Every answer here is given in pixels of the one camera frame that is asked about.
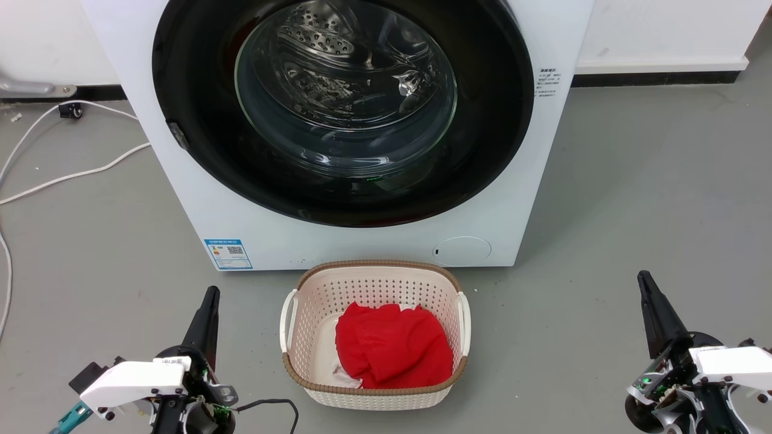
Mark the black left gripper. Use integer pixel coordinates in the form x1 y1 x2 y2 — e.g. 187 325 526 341
151 286 238 434

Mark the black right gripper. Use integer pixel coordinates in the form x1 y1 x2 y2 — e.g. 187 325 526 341
624 271 750 434

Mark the white front-load washing machine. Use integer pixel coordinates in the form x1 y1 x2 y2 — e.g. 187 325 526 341
81 0 595 272

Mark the black round glass washer door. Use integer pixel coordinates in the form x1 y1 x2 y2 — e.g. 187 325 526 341
152 0 535 228

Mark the blue energy label sticker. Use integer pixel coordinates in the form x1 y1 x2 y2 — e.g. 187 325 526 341
204 239 254 271

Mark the cream perforated laundry basket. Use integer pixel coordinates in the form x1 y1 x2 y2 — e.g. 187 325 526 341
279 260 472 412

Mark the white cloth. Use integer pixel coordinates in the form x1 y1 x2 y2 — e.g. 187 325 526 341
330 362 363 389

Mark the red garment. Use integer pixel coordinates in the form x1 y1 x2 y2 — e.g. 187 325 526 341
335 302 454 389

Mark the round white filter cover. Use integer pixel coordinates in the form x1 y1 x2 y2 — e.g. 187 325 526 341
432 236 492 268

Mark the small text warning sticker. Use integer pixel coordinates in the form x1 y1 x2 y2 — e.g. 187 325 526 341
535 68 563 99

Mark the perforated steel washer drum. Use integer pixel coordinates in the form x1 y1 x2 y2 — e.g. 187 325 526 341
236 0 457 177

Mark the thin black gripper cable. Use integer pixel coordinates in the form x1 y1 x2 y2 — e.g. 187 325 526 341
234 398 300 434

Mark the teal cable connector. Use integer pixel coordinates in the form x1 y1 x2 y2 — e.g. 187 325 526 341
49 403 92 434

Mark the white power cable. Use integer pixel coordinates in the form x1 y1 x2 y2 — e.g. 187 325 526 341
0 99 141 181
0 232 13 339
0 142 151 206

